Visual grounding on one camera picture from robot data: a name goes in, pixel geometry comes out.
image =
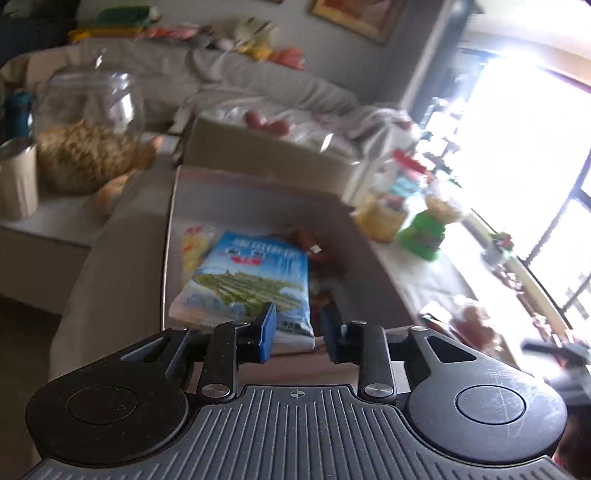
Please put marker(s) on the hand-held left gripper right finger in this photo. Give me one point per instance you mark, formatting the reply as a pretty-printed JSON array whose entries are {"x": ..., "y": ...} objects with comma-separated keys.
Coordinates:
[{"x": 330, "y": 334}]

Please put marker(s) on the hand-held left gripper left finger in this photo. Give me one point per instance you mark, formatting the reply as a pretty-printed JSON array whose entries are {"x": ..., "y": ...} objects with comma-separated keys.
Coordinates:
[{"x": 268, "y": 330}]

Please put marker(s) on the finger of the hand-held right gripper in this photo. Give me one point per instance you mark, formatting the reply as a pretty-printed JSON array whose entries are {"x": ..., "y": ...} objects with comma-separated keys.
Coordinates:
[{"x": 547, "y": 348}]

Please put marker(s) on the blue snack packet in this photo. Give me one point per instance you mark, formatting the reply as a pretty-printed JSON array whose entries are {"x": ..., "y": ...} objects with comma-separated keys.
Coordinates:
[{"x": 249, "y": 281}]

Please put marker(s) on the yellow puffed rice packet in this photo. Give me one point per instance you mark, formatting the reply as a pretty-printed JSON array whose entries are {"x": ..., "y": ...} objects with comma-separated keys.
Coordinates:
[{"x": 196, "y": 249}]

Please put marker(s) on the pink box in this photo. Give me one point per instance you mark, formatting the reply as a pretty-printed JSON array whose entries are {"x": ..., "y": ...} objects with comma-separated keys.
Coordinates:
[{"x": 258, "y": 203}]

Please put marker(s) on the wrapped brown bun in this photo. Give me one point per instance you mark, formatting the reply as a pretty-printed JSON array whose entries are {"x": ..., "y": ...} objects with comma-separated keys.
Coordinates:
[{"x": 475, "y": 325}]

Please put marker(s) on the potted figurine ornament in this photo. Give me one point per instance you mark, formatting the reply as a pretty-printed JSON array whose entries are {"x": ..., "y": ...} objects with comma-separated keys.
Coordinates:
[{"x": 498, "y": 247}]

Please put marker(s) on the red-lidded plastic jar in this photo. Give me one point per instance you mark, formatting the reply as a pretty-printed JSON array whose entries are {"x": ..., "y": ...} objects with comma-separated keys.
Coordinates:
[{"x": 390, "y": 207}]

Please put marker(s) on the green candy dispenser jar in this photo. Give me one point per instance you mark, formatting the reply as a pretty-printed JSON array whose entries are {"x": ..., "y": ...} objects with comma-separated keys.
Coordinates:
[{"x": 427, "y": 230}]

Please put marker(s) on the beige rectangular box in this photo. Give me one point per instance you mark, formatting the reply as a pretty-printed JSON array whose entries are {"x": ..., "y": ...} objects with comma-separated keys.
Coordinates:
[{"x": 263, "y": 152}]

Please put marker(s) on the pack of pinkish buns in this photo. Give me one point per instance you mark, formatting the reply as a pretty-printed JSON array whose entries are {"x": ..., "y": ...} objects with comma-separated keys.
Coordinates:
[{"x": 268, "y": 122}]

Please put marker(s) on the grey sofa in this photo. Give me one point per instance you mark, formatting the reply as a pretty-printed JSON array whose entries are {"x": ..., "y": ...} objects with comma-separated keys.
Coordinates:
[{"x": 231, "y": 78}]

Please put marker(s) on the large glass jar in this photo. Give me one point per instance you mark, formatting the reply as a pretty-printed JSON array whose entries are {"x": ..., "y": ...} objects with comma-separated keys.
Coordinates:
[{"x": 87, "y": 138}]

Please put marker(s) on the white cylindrical canister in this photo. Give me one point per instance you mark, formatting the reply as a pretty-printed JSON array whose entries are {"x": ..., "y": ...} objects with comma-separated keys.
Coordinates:
[{"x": 18, "y": 184}]

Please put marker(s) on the blue bottle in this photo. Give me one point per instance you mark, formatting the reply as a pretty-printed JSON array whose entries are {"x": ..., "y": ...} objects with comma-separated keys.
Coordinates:
[{"x": 19, "y": 115}]

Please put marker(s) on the dark window frame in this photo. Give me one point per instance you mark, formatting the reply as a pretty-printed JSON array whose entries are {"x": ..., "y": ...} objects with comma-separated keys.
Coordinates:
[{"x": 558, "y": 258}]

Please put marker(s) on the framed wall picture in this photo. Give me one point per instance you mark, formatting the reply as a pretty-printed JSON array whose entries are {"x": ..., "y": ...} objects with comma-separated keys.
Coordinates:
[{"x": 360, "y": 18}]

